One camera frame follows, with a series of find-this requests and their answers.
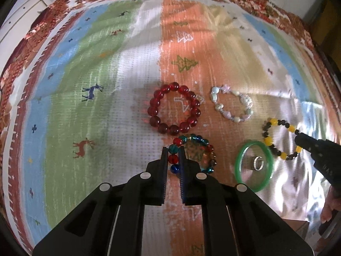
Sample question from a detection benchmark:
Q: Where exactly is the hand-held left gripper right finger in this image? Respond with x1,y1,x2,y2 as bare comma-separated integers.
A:
178,147,314,256

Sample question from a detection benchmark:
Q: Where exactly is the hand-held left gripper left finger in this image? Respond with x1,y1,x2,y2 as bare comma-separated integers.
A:
32,147,169,256

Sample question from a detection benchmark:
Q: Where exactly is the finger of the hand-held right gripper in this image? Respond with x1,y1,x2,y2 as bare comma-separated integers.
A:
293,133,324,169

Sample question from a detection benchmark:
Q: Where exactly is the multicolour glass bead bracelet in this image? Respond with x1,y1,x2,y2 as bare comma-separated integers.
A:
168,134,217,176

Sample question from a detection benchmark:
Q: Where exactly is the yellow and black bead bracelet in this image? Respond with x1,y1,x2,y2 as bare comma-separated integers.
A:
262,118,305,159

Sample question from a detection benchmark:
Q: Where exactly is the person's right hand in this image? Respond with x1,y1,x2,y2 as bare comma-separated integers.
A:
320,185,341,228

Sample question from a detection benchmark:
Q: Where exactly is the green jade bangle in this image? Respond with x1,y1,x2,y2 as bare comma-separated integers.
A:
234,140,274,193

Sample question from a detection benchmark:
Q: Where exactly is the striped printed blanket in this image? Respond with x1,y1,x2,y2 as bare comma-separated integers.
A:
0,0,339,256

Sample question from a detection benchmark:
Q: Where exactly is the white cabinet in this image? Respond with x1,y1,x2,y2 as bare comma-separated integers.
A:
0,0,49,49

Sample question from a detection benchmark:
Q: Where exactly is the red glass bead bracelet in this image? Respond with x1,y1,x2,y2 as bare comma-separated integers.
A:
147,81,201,134

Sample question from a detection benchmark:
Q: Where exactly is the pastel bead bracelet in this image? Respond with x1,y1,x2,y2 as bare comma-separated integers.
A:
211,84,254,122

